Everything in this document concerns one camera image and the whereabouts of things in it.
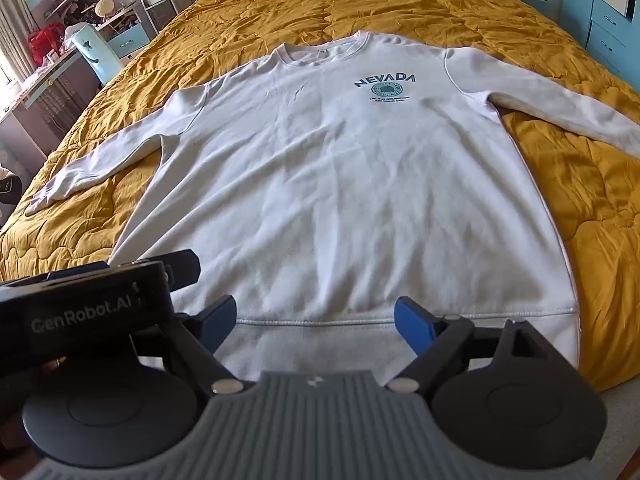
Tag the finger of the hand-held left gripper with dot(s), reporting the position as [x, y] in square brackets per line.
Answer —
[180, 266]

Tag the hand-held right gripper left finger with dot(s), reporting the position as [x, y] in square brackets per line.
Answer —
[222, 316]

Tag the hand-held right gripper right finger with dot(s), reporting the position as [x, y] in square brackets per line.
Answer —
[412, 327]

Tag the white sweatshirt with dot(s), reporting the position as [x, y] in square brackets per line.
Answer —
[340, 185]

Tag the person's left hand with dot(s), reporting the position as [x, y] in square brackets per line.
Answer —
[55, 363]

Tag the black cap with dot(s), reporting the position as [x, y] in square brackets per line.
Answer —
[10, 185]

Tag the grey desk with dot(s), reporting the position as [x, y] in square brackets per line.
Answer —
[45, 105]

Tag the red bag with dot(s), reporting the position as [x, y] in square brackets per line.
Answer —
[46, 45]

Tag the mustard yellow quilt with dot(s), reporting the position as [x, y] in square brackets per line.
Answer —
[280, 0]

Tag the window curtain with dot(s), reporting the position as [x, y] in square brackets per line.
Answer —
[12, 30]

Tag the blue and white wardrobe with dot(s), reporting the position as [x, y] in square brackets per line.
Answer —
[612, 30]

